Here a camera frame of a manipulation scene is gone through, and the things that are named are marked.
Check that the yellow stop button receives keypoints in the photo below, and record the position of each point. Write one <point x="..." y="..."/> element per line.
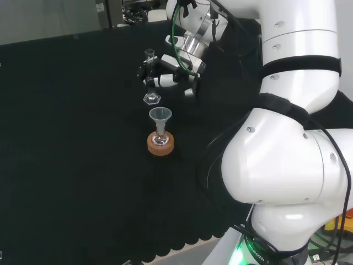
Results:
<point x="335" y="225"/>

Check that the black bench cloth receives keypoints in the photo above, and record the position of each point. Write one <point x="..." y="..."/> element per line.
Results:
<point x="69" y="124"/>

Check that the clear plastic funnel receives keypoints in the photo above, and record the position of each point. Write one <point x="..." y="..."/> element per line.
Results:
<point x="160" y="114"/>

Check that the clear round-bottom glass flask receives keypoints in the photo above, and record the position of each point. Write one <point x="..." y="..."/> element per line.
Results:
<point x="160" y="140"/>

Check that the grey metal cabinet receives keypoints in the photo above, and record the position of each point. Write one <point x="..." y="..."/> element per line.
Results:
<point x="104" y="12"/>

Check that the clear glass graduated cylinder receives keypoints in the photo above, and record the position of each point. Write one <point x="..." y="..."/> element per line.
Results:
<point x="150" y="97"/>

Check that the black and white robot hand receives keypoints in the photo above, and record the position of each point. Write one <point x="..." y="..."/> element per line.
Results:
<point x="170" y="63"/>

